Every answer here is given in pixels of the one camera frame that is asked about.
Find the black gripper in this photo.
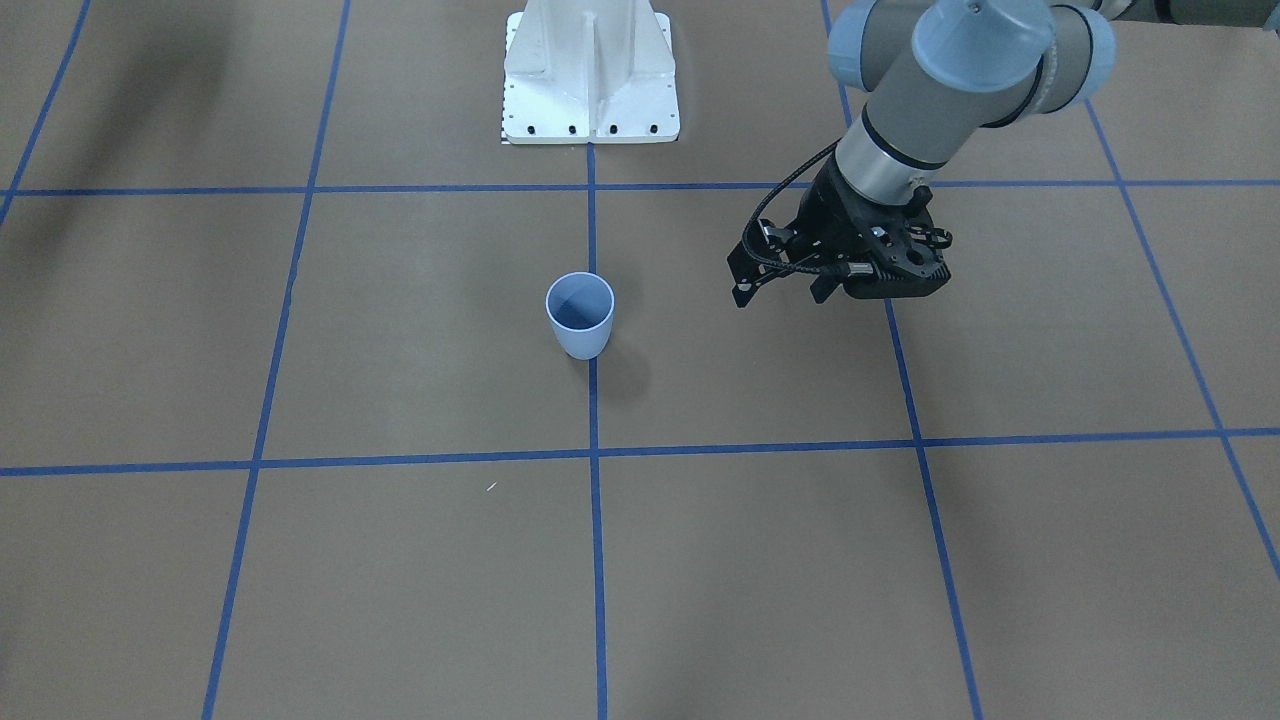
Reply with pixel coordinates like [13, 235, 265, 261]
[727, 155, 906, 307]

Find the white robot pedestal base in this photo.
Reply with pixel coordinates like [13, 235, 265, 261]
[500, 1, 681, 145]

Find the light blue cup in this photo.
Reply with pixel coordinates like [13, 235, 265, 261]
[544, 272, 616, 361]

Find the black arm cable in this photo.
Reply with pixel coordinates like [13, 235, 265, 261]
[745, 140, 881, 279]

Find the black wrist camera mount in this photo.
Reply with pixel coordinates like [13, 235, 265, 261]
[845, 184, 954, 300]

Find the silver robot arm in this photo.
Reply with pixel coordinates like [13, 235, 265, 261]
[727, 1, 1277, 307]

